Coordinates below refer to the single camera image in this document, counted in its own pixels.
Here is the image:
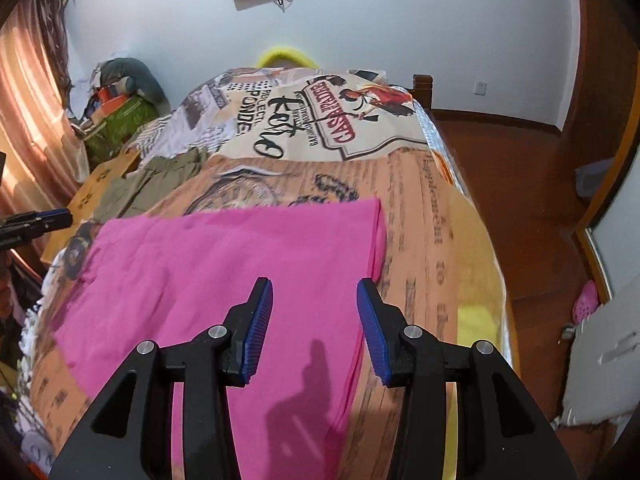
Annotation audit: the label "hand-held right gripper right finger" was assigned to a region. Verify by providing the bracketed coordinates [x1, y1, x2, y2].
[356, 277, 582, 480]

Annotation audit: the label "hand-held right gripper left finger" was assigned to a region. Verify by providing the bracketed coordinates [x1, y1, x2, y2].
[49, 276, 274, 480]

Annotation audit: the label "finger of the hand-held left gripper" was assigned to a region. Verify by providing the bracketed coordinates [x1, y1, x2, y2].
[0, 208, 74, 252]

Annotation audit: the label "pink pants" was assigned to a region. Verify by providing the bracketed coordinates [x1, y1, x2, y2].
[54, 198, 387, 480]

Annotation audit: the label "orange paper bag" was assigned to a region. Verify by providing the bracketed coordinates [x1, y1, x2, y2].
[39, 150, 141, 265]

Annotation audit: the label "olive green shorts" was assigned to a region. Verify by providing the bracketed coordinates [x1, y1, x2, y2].
[93, 146, 210, 221]

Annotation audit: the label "brown curtain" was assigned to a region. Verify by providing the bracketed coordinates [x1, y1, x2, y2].
[0, 0, 90, 221]

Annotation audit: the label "pile of bags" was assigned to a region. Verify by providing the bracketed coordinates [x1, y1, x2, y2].
[70, 57, 171, 171]

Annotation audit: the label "bed with printed sheet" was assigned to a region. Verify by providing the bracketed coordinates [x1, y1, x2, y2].
[20, 67, 521, 480]

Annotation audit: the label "pink clog shoe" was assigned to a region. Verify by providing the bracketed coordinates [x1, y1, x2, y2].
[572, 280, 600, 325]

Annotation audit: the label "white cushion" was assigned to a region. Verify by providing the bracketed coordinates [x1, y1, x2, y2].
[560, 272, 640, 428]

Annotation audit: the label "yellow pillow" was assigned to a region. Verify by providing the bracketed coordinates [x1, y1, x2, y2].
[257, 46, 321, 69]

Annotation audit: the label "wooden bed post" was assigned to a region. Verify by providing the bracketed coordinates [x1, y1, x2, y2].
[412, 74, 433, 110]

